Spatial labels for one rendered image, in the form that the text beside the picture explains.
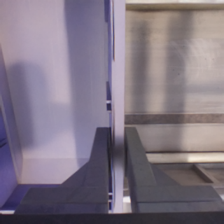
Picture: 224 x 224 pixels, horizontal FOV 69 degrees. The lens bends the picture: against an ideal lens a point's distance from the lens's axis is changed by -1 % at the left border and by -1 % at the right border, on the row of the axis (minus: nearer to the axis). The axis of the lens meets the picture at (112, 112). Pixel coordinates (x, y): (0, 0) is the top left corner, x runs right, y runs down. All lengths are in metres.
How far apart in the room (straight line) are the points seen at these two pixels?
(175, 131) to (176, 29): 0.32
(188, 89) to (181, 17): 0.21
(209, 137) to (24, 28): 0.60
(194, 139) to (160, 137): 0.12
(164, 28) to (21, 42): 0.38
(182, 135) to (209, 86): 0.18
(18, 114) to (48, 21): 0.15
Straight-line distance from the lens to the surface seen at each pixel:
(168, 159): 0.61
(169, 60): 0.54
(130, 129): 0.15
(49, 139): 0.31
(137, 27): 0.52
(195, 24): 0.57
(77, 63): 0.26
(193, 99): 0.59
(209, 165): 0.68
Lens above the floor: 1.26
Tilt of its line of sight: 73 degrees down
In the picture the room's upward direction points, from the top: 179 degrees clockwise
